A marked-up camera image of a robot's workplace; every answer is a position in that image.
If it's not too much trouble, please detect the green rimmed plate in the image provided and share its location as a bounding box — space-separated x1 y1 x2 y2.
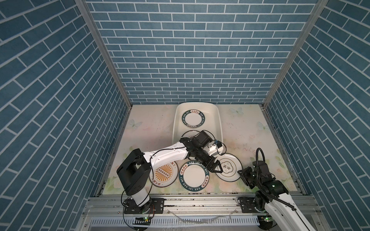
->
182 109 205 128
179 161 210 192

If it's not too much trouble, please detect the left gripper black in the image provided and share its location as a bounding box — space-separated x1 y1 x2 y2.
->
195 147 225 172

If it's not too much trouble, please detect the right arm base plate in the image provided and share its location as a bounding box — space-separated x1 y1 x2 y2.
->
237 197 259 213

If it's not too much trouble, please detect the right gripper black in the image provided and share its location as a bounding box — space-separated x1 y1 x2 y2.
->
236 166 262 188

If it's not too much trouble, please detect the orange sunburst plate front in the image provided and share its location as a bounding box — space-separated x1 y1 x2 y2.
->
149 162 179 188

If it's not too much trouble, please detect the white plate clover motif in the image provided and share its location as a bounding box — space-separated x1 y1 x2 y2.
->
216 153 242 182

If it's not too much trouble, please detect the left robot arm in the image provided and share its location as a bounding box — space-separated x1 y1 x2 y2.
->
117 130 225 212

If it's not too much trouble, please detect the aluminium mounting rail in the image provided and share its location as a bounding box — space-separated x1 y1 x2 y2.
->
82 194 323 217

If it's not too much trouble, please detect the white plastic bin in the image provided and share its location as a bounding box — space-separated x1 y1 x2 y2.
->
172 102 223 143

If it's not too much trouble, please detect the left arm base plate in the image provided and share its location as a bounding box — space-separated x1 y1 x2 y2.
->
123 198 165 215

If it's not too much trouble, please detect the orange sunburst plate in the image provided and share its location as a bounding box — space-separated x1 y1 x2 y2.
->
181 130 200 138
149 162 179 188

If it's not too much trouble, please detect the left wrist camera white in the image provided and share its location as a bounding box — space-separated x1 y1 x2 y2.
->
207 140 227 156

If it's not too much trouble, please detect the white ribbed cable duct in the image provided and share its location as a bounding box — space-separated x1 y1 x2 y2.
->
90 215 260 228

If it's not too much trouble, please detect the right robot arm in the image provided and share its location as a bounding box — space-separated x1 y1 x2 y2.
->
238 160 315 231

